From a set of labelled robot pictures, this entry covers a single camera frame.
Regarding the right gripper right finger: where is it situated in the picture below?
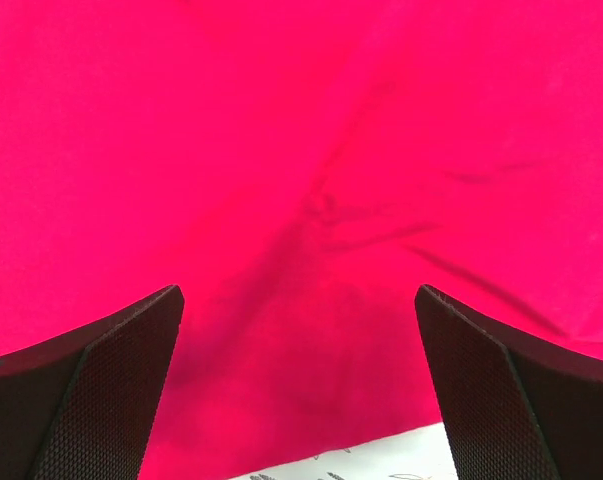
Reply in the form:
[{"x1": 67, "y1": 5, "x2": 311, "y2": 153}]
[{"x1": 415, "y1": 285, "x2": 603, "y2": 479}]

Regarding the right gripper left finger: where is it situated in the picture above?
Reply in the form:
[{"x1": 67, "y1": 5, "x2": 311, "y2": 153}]
[{"x1": 0, "y1": 285, "x2": 184, "y2": 480}]

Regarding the magenta t shirt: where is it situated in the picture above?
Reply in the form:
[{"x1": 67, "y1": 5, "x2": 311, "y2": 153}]
[{"x1": 0, "y1": 1, "x2": 603, "y2": 479}]

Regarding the floral table mat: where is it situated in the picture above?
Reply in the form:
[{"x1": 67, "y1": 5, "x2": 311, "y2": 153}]
[{"x1": 245, "y1": 423, "x2": 457, "y2": 480}]

